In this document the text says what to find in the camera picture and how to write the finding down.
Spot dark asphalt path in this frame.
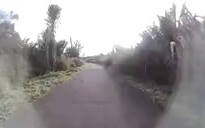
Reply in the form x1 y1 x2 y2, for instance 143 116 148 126
3 63 164 128

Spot grass verge strip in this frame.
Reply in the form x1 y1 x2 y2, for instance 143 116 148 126
123 76 174 111

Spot tall slender tree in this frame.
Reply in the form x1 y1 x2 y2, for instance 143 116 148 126
39 3 63 69

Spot low green ground plants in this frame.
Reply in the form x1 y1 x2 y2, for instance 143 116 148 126
0 63 91 124

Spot tall flax bushes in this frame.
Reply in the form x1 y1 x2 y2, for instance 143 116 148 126
103 2 205 101

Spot dense bushes beside path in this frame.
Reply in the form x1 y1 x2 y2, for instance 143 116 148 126
0 9 85 78

